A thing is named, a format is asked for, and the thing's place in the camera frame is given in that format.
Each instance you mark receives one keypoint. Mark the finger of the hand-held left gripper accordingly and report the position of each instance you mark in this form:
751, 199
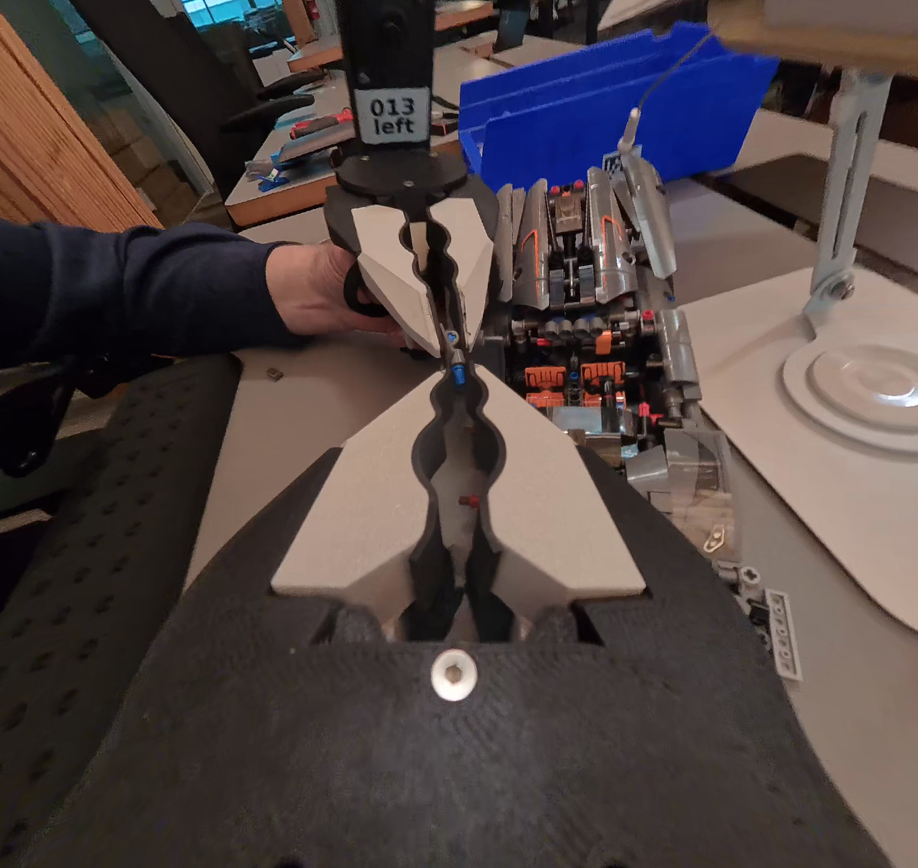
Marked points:
473, 258
387, 266

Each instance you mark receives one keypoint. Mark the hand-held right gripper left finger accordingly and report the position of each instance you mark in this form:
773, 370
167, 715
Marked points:
344, 524

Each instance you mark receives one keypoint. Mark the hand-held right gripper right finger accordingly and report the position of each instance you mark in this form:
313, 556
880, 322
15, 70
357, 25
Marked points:
566, 524

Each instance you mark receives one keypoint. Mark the small grey lego connector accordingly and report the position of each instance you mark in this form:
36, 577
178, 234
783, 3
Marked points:
457, 352

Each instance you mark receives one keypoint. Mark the grey lego car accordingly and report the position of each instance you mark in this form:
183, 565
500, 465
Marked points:
609, 380

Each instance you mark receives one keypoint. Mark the person's left forearm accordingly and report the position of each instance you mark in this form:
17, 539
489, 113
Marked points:
143, 287

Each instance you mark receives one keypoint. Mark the pile of small lego pieces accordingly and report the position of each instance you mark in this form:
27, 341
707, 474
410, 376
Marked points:
785, 631

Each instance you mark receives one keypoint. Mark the person's left hand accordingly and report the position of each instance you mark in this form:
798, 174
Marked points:
308, 287

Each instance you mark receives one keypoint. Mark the wooden background desk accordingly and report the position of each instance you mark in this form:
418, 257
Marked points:
315, 54

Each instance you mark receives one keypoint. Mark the blue plastic bin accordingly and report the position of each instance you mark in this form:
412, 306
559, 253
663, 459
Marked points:
574, 122

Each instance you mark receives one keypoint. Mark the black high-back chair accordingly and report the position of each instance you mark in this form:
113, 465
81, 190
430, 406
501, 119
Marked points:
165, 58

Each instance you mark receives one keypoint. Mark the black mesh office chair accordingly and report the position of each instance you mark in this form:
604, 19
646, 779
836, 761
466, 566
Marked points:
93, 560

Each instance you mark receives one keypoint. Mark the white book stand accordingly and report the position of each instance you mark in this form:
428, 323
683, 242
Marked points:
825, 416

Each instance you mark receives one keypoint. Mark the thick wooden pillar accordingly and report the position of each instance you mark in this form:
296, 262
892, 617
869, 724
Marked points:
57, 151

